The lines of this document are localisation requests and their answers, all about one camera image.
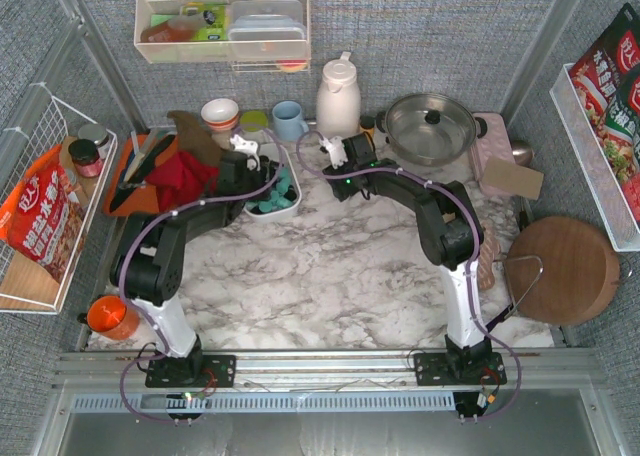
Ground white mesh basket right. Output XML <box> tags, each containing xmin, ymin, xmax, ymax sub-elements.
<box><xmin>549</xmin><ymin>63</ymin><xmax>639</xmax><ymax>253</ymax></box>

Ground brown cloth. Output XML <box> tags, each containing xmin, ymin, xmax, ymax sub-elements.
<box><xmin>167</xmin><ymin>110</ymin><xmax>223</xmax><ymax>167</ymax></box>

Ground white storage basket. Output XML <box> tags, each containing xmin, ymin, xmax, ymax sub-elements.
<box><xmin>244</xmin><ymin>143</ymin><xmax>302</xmax><ymax>224</ymax></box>

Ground white thermos jug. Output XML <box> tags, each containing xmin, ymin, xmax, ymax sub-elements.
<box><xmin>316</xmin><ymin>51</ymin><xmax>361</xmax><ymax>138</ymax></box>

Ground black kitchen knife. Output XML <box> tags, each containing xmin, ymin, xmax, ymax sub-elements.
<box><xmin>109</xmin><ymin>134</ymin><xmax>176</xmax><ymax>214</ymax></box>

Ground pink tray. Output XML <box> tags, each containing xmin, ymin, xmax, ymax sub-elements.
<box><xmin>469</xmin><ymin>113</ymin><xmax>515</xmax><ymax>197</ymax></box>

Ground yellow spice jar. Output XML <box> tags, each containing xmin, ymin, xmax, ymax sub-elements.
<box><xmin>359</xmin><ymin>115</ymin><xmax>376</xmax><ymax>138</ymax></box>

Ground green lid sugar jar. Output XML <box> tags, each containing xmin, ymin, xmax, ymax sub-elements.
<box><xmin>239</xmin><ymin>110</ymin><xmax>271</xmax><ymax>144</ymax></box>

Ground steel lid jar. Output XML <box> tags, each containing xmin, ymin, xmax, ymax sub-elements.
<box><xmin>78</xmin><ymin>123</ymin><xmax>110</xmax><ymax>148</ymax></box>

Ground orange tray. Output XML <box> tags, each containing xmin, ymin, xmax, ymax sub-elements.
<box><xmin>103</xmin><ymin>130</ymin><xmax>177</xmax><ymax>216</ymax></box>

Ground red seasoning packet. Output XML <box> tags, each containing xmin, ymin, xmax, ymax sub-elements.
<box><xmin>568</xmin><ymin>1</ymin><xmax>640</xmax><ymax>187</ymax></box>

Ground light blue mug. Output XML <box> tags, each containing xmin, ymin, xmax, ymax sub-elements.
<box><xmin>272</xmin><ymin>101</ymin><xmax>309</xmax><ymax>142</ymax></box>

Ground cardboard piece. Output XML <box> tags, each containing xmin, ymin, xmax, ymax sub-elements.
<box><xmin>481</xmin><ymin>157</ymin><xmax>544</xmax><ymax>200</ymax></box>

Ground round wooden board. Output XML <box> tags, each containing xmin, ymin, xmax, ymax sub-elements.
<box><xmin>507</xmin><ymin>216</ymin><xmax>620</xmax><ymax>326</ymax></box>

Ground steel pot with lid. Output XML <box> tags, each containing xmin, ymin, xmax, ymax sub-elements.
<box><xmin>376</xmin><ymin>93</ymin><xmax>488</xmax><ymax>167</ymax></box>

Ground clear wall shelf bin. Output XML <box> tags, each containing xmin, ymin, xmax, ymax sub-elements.
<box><xmin>134</xmin><ymin>0</ymin><xmax>311</xmax><ymax>71</ymax></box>

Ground orange striped white bowl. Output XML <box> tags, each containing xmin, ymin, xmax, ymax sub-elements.
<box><xmin>200</xmin><ymin>98</ymin><xmax>239</xmax><ymax>131</ymax></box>

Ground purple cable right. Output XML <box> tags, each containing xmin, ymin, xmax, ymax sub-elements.
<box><xmin>295</xmin><ymin>130</ymin><xmax>524</xmax><ymax>422</ymax></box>

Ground orange seasoning packet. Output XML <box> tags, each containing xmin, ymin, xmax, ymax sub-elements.
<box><xmin>1</xmin><ymin>145</ymin><xmax>84</xmax><ymax>283</ymax></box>

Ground white wire basket left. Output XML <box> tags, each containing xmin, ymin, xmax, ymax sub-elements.
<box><xmin>1</xmin><ymin>93</ymin><xmax>118</xmax><ymax>314</ymax></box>

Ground red cloth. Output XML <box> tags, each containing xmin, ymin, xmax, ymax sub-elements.
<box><xmin>145</xmin><ymin>151</ymin><xmax>219</xmax><ymax>212</ymax></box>

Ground orange cup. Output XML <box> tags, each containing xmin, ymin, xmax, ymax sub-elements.
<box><xmin>86</xmin><ymin>295</ymin><xmax>140</xmax><ymax>341</ymax></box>

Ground wire hanger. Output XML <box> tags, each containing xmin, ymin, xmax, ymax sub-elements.
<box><xmin>503</xmin><ymin>255</ymin><xmax>544</xmax><ymax>317</ymax></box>

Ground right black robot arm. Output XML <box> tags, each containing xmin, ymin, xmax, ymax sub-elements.
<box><xmin>319</xmin><ymin>134</ymin><xmax>488</xmax><ymax>354</ymax></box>

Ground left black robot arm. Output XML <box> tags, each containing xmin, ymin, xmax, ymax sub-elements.
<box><xmin>110</xmin><ymin>148</ymin><xmax>286</xmax><ymax>362</ymax></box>

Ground purple cable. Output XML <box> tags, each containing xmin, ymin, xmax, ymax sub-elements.
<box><xmin>119</xmin><ymin>125</ymin><xmax>286</xmax><ymax>422</ymax></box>
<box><xmin>295</xmin><ymin>130</ymin><xmax>524</xmax><ymax>422</ymax></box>

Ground red lid jar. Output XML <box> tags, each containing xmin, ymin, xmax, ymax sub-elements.
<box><xmin>68</xmin><ymin>139</ymin><xmax>103</xmax><ymax>178</ymax></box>

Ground clear plastic food containers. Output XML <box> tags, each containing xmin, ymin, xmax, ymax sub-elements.
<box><xmin>226</xmin><ymin>0</ymin><xmax>307</xmax><ymax>61</ymax></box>

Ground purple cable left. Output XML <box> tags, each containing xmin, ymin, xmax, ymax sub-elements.
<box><xmin>119</xmin><ymin>125</ymin><xmax>286</xmax><ymax>422</ymax></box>

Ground green label bottle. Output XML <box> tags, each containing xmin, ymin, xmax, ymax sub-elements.
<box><xmin>180</xmin><ymin>1</ymin><xmax>228</xmax><ymax>42</ymax></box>

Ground white handle knife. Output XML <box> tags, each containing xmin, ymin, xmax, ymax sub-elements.
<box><xmin>123</xmin><ymin>132</ymin><xmax>156</xmax><ymax>182</ymax></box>

